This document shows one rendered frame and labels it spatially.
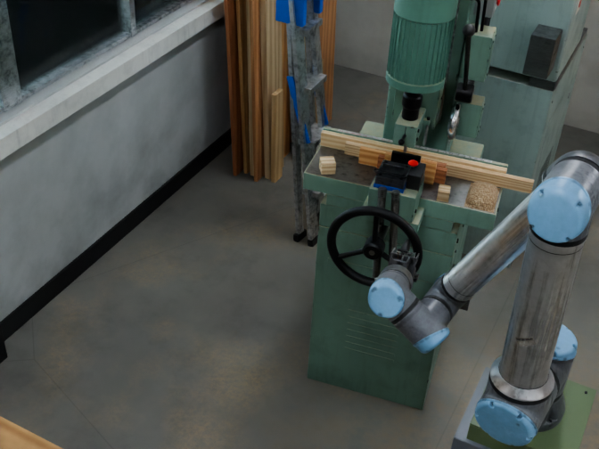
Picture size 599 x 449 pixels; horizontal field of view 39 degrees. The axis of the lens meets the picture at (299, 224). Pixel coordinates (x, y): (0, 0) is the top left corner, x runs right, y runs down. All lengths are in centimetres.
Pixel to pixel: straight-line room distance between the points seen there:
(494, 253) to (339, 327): 107
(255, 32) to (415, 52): 152
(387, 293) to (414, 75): 71
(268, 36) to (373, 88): 139
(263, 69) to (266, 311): 116
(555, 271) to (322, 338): 140
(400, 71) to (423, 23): 17
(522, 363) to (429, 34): 96
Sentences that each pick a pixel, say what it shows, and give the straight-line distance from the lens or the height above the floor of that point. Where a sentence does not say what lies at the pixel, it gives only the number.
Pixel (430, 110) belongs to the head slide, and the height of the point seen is 106.
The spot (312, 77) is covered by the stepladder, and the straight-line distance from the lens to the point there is 355.
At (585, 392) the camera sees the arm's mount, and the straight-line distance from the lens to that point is 250.
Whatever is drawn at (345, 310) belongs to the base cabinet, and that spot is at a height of 38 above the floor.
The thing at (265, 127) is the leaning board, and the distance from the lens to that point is 410.
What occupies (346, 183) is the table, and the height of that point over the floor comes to 90.
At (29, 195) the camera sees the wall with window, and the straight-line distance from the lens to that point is 329.
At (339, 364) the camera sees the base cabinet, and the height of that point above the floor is 11.
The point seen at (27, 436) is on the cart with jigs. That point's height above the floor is 53.
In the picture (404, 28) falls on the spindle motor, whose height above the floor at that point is 139.
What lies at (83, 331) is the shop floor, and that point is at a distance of 344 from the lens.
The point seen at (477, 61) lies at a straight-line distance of 272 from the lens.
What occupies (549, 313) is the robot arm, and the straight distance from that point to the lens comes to 189.
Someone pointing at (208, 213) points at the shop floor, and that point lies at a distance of 400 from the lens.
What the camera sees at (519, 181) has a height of 94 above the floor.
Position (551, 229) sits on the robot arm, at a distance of 173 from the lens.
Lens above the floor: 234
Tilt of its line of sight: 36 degrees down
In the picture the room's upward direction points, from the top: 3 degrees clockwise
